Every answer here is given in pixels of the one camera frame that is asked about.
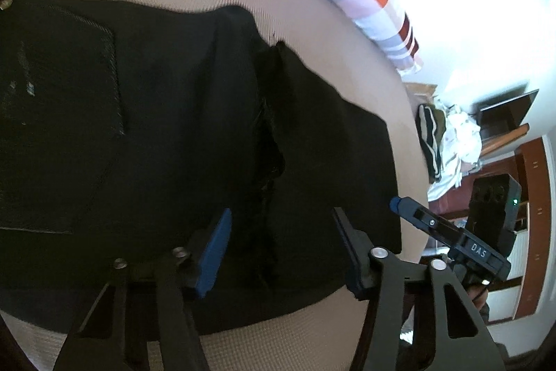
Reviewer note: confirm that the person's right hand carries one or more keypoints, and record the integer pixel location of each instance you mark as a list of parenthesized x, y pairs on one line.
[(480, 300)]

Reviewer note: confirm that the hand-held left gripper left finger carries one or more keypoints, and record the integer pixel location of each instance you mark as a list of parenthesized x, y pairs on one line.
[(215, 249)]

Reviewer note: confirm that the dark flat panel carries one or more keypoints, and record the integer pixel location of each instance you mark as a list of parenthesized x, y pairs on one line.
[(508, 108)]

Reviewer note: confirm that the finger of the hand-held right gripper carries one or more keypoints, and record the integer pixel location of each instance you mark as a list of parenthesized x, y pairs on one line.
[(417, 216)]

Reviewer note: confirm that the wooden rail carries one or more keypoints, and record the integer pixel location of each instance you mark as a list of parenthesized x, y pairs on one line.
[(506, 138)]

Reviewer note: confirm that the white crumpled cloth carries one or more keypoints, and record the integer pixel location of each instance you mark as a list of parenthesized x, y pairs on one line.
[(460, 132)]

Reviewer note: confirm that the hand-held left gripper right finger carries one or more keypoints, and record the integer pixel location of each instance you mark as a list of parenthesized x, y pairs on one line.
[(347, 240)]

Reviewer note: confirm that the cardboard box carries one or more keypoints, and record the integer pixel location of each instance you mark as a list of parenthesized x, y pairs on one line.
[(419, 90)]

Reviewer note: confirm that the brown wooden cabinet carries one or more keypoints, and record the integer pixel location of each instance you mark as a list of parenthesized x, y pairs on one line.
[(536, 162)]

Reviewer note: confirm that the dark striped garment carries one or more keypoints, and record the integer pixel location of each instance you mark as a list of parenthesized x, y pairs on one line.
[(430, 145)]

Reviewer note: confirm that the black pants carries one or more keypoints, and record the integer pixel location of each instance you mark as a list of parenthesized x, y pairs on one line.
[(152, 136)]

